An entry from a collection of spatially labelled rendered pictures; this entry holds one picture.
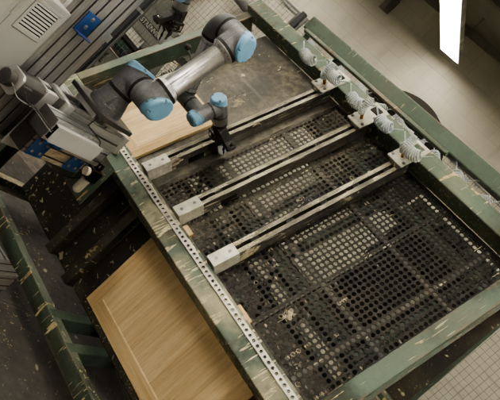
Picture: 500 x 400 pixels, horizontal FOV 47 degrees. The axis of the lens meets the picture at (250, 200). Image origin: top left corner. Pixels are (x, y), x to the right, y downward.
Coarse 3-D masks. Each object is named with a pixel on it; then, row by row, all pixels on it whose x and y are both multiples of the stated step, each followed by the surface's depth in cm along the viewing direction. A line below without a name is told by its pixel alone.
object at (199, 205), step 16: (368, 112) 289; (384, 112) 289; (352, 128) 290; (304, 144) 279; (320, 144) 279; (336, 144) 284; (272, 160) 272; (288, 160) 272; (304, 160) 278; (240, 176) 266; (256, 176) 266; (272, 176) 272; (208, 192) 260; (224, 192) 260; (240, 192) 266; (176, 208) 254; (192, 208) 254; (208, 208) 260
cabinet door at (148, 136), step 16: (128, 112) 298; (176, 112) 299; (144, 128) 292; (160, 128) 292; (176, 128) 292; (192, 128) 292; (208, 128) 294; (128, 144) 284; (144, 144) 284; (160, 144) 284
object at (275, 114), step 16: (320, 80) 303; (304, 96) 301; (320, 96) 302; (272, 112) 295; (288, 112) 296; (240, 128) 285; (256, 128) 290; (192, 144) 278; (208, 144) 278; (160, 160) 271; (176, 160) 273; (192, 160) 280
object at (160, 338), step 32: (160, 256) 273; (128, 288) 275; (160, 288) 267; (128, 320) 269; (160, 320) 262; (192, 320) 255; (128, 352) 263; (160, 352) 256; (192, 352) 250; (224, 352) 244; (160, 384) 251; (192, 384) 245; (224, 384) 239
